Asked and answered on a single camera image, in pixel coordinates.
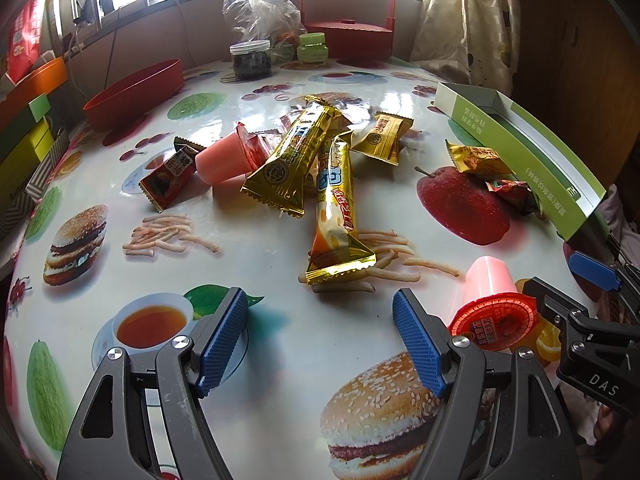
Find pink jelly cup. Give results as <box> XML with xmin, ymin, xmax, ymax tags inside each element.
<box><xmin>448</xmin><ymin>256</ymin><xmax>538</xmax><ymax>351</ymax></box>
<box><xmin>195</xmin><ymin>122</ymin><xmax>269</xmax><ymax>186</ymax></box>

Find small red snack packet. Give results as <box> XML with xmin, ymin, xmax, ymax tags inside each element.
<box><xmin>486</xmin><ymin>179</ymin><xmax>542</xmax><ymax>216</ymax></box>

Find small gold peanut candy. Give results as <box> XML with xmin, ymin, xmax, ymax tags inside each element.
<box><xmin>446</xmin><ymin>141</ymin><xmax>512</xmax><ymax>180</ymax></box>

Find dark red snack packet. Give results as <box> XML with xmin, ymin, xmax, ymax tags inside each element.
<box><xmin>139</xmin><ymin>136</ymin><xmax>205</xmax><ymax>212</ymax></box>

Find long gold bar front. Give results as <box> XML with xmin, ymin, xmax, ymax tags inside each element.
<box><xmin>306</xmin><ymin>132</ymin><xmax>376</xmax><ymax>286</ymax></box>

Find long gold bar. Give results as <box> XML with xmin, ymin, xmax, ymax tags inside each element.
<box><xmin>306</xmin><ymin>132</ymin><xmax>376</xmax><ymax>286</ymax></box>
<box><xmin>241</xmin><ymin>96</ymin><xmax>345</xmax><ymax>218</ymax></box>

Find gold peanut candy pack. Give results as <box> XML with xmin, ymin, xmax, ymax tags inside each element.
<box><xmin>352</xmin><ymin>112</ymin><xmax>413</xmax><ymax>166</ymax></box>

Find long gold bar back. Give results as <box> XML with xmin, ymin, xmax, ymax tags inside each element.
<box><xmin>241</xmin><ymin>96</ymin><xmax>345</xmax><ymax>218</ymax></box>

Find green white cardboard tray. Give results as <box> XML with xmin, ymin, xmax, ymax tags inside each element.
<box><xmin>435</xmin><ymin>82</ymin><xmax>605</xmax><ymax>240</ymax></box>

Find beige patterned curtain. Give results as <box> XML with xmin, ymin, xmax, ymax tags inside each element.
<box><xmin>410</xmin><ymin>0</ymin><xmax>521</xmax><ymax>94</ymax></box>

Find stacked colourful boxes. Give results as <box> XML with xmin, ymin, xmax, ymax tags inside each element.
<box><xmin>1</xmin><ymin>58</ymin><xmax>68</xmax><ymax>237</ymax></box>

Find red oval bowl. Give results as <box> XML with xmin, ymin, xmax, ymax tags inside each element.
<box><xmin>82</xmin><ymin>58</ymin><xmax>184</xmax><ymax>132</ymax></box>

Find green jar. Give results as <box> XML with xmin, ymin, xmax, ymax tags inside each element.
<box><xmin>297</xmin><ymin>32</ymin><xmax>329</xmax><ymax>64</ymax></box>

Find dark glass jar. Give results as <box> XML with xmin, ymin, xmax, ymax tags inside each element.
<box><xmin>229</xmin><ymin>39</ymin><xmax>272</xmax><ymax>80</ymax></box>

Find red snack bag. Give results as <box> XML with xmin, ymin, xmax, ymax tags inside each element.
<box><xmin>6</xmin><ymin>0</ymin><xmax>46</xmax><ymax>84</ymax></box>

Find clear plastic bag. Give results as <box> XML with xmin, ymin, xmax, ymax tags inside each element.
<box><xmin>222</xmin><ymin>0</ymin><xmax>306</xmax><ymax>64</ymax></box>

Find red basket with handle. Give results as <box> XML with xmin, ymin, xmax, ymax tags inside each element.
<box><xmin>299</xmin><ymin>0</ymin><xmax>396</xmax><ymax>61</ymax></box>

